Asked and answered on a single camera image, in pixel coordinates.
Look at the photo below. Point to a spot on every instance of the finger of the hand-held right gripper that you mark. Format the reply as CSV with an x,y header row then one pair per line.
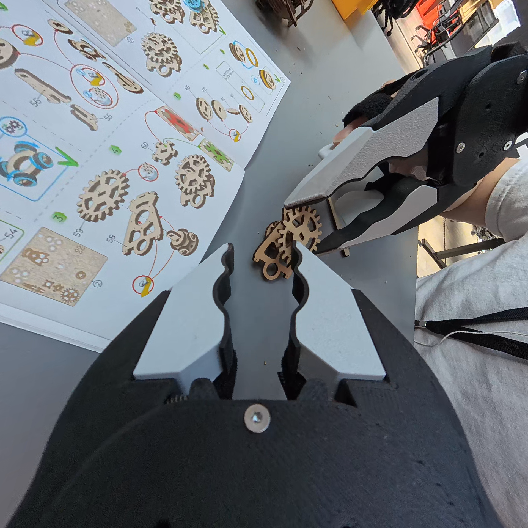
x,y
396,222
371,156

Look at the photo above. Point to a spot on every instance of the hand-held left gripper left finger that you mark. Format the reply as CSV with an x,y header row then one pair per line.
x,y
185,330

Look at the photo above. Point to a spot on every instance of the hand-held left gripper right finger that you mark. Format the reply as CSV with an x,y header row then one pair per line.
x,y
338,330

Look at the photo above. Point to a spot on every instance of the wooden gear assembly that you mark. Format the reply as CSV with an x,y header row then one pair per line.
x,y
284,227

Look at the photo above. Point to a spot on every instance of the person's right forearm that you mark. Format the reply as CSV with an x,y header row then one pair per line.
x,y
470,206

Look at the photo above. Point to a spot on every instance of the grey desk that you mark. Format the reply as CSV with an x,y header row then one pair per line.
x,y
321,103

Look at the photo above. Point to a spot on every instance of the person's right hand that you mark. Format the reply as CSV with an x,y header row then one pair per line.
x,y
352,132

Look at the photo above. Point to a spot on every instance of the flat wooden strip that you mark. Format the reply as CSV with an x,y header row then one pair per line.
x,y
333,208

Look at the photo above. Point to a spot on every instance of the black office chair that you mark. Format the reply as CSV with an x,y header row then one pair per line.
x,y
437,41

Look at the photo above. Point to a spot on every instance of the yellow plastic bin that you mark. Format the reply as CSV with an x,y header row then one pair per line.
x,y
350,7

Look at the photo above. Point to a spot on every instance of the person's grey shirt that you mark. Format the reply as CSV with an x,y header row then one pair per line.
x,y
474,412

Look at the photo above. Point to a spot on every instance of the partly built wooden model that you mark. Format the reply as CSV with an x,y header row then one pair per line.
x,y
288,10

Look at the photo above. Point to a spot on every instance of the open instruction booklet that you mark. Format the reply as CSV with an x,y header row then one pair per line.
x,y
123,144

